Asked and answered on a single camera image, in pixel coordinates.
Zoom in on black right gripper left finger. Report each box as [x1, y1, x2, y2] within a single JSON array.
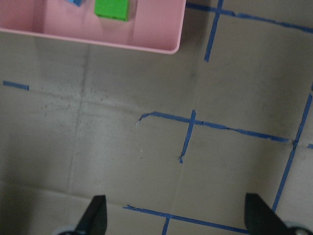
[[69, 195, 108, 235]]

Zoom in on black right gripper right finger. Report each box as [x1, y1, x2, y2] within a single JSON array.
[[244, 193, 308, 235]]

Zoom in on green toy block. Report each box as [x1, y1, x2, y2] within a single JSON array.
[[94, 0, 130, 22]]

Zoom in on blue toy block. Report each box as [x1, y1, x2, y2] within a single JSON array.
[[67, 0, 83, 7]]

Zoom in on pink plastic box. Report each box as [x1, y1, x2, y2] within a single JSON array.
[[0, 0, 186, 54]]

